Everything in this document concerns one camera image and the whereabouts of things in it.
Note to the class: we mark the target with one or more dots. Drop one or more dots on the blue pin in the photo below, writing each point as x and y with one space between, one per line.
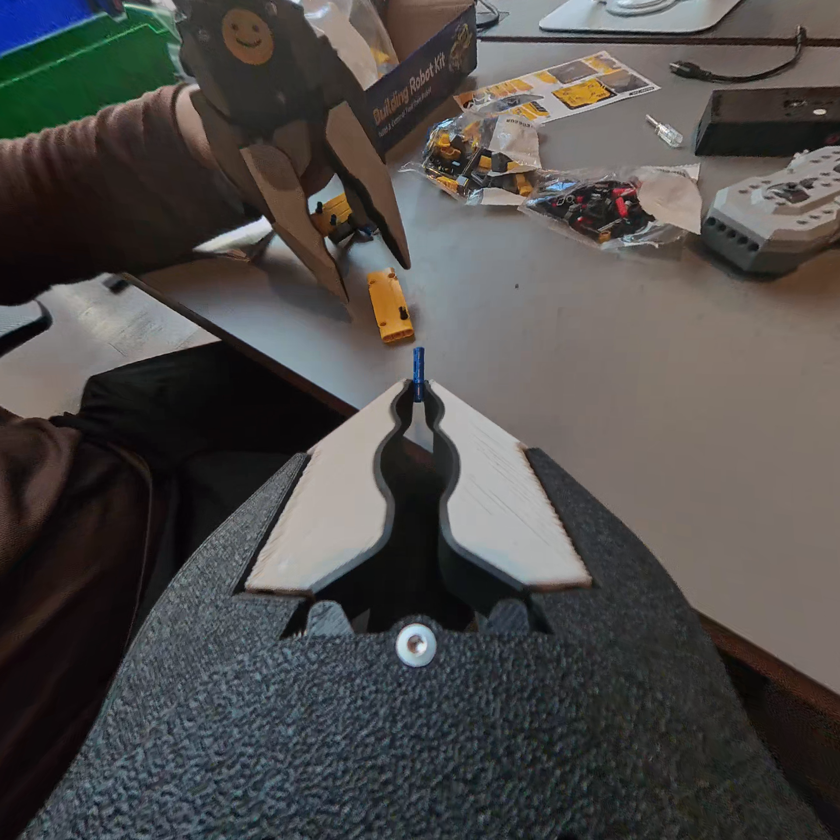
418 371

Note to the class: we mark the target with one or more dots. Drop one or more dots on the bag of yellow bricks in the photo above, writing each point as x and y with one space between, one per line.
472 157

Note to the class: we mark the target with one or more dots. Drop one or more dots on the grey hub brick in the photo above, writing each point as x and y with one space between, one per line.
768 216

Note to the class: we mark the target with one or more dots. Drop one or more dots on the yellow grey sticker sheet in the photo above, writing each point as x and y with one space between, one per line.
564 85

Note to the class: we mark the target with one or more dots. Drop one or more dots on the instruction booklet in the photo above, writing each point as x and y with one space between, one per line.
233 248

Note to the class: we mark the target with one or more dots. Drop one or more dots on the grey desk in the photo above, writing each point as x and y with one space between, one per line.
590 328

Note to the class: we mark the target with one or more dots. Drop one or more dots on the heap of clear part bags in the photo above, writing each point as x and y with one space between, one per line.
354 33

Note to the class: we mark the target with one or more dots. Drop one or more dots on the person's left forearm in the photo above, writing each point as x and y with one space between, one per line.
98 197

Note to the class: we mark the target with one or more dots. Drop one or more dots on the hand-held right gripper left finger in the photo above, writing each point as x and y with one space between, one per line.
334 512

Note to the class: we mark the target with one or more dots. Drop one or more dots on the green plastic bin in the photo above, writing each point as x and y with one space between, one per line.
85 85

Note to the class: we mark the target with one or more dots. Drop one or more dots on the person's black trousers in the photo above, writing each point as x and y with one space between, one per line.
216 426

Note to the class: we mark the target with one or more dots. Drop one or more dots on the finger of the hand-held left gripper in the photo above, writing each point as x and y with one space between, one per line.
289 203
367 177

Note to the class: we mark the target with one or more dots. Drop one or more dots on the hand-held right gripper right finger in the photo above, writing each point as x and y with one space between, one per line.
505 512

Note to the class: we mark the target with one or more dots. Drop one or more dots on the yellow panel brick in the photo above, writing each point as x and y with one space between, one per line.
390 308

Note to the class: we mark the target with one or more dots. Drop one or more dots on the blue plastic bin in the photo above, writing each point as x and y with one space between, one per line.
46 23

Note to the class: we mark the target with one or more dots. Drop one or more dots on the bag of black red pins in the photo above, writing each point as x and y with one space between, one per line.
604 203

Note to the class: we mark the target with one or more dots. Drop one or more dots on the silver stand base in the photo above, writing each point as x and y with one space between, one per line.
643 16

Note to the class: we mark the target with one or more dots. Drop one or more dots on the blue robot kit box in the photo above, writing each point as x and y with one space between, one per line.
420 85

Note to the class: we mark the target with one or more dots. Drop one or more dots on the black battery box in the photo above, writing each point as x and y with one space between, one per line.
761 124

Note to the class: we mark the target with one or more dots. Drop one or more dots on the yellow grey brick assembly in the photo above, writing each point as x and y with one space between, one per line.
334 216

